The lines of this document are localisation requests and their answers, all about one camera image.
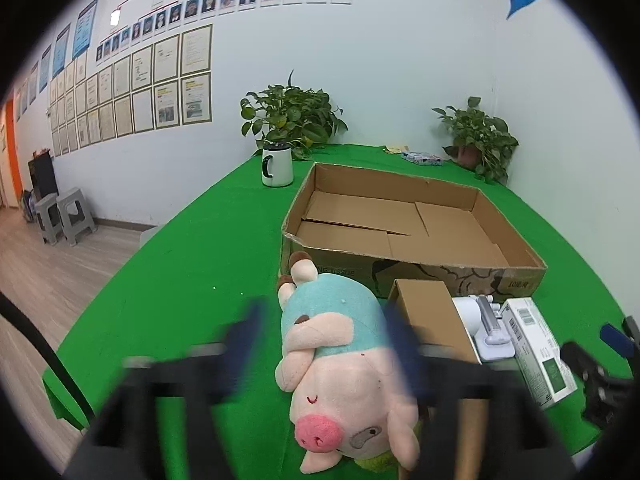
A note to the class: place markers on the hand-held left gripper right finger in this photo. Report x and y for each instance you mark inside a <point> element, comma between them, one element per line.
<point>405,355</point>

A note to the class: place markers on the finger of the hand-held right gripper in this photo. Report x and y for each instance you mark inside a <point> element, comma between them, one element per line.
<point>617,338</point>
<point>580,360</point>

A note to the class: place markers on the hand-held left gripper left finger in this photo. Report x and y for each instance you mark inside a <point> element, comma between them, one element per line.
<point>245,345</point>

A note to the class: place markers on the small cardboard box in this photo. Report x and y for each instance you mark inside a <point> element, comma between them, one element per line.
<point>425,310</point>

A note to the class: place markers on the white and green carton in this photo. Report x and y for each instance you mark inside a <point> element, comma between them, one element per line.
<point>530,340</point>

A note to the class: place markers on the pink pig plush toy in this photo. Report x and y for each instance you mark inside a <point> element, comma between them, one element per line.
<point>340,375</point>

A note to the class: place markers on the white hair dryer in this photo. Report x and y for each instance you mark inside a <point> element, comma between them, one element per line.
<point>465,316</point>

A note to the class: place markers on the white phone stand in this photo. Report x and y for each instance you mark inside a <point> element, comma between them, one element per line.
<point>492,346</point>

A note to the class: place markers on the large cardboard box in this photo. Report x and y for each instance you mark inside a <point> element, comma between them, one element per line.
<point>360,210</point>

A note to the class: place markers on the green tablecloth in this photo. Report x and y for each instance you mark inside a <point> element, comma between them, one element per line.
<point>200,260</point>

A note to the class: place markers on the white mug planter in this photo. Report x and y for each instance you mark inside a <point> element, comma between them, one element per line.
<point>280,167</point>

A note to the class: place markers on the tissue pack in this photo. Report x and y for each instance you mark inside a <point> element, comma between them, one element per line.
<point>422,159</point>

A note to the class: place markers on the yellow packet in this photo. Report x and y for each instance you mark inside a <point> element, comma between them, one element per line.
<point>396,149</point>

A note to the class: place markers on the terracotta flower pot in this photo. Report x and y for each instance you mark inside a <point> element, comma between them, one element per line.
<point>469,156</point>

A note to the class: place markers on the grey plastic stool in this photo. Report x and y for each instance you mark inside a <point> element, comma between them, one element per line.
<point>46,217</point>
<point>75,215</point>

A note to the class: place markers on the green leafy plant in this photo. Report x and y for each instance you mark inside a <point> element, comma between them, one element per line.
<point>292,115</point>

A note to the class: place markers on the green potted plant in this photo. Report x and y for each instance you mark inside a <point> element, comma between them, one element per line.
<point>480,130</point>

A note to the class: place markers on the black cabinet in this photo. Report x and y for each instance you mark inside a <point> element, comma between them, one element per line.
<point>44,175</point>

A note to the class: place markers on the row of portrait photos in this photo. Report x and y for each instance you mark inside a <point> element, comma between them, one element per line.
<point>225,0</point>

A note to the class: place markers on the wall of framed certificates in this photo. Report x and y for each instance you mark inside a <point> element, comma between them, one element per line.
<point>140,95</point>

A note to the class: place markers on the blue wall poster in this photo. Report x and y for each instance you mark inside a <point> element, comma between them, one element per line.
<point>46,67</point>
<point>86,27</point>
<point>62,50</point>

